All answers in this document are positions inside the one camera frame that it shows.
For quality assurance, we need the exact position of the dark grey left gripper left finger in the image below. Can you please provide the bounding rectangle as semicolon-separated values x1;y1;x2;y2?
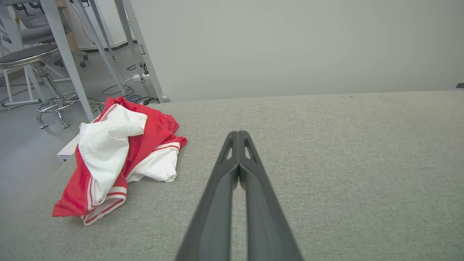
175;131;240;261

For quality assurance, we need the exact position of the thick white metal table leg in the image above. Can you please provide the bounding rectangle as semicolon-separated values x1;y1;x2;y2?
39;0;95;123

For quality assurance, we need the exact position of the red and white jersey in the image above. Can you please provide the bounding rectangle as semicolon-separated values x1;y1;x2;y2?
52;96;188;226

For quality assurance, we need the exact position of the blue floor cable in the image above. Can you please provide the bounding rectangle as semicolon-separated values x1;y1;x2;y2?
103;84;142;103

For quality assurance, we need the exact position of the round grey chrome stool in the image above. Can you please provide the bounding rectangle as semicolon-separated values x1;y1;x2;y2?
0;43;82;130

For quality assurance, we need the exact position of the grey office chair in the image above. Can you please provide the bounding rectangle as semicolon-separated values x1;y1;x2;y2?
0;0;89;68

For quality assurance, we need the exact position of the thin white metal table leg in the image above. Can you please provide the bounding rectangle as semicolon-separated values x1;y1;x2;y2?
72;0;127;97

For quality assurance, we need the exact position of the white partition panel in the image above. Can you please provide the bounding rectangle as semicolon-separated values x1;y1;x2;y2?
115;0;464;104

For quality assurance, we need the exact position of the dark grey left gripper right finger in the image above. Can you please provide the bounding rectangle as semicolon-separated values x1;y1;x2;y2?
238;130;303;261

